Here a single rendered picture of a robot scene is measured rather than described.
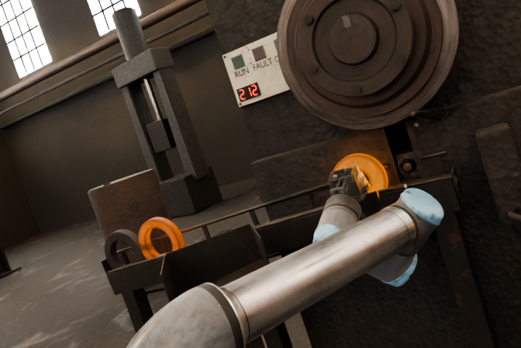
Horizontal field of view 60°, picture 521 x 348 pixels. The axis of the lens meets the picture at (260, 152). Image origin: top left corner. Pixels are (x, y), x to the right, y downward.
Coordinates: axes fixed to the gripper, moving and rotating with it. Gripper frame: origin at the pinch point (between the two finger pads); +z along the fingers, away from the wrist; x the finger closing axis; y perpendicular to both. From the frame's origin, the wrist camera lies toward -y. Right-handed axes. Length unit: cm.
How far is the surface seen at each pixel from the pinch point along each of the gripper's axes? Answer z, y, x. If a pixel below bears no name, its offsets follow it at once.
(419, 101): 0.4, 15.8, -22.4
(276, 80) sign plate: 18.0, 29.7, 18.6
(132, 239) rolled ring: -4, -3, 88
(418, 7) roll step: 2.9, 37.8, -28.6
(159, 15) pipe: 576, 83, 403
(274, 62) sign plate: 19.6, 35.1, 17.2
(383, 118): 0.0, 14.4, -12.5
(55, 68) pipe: 575, 83, 672
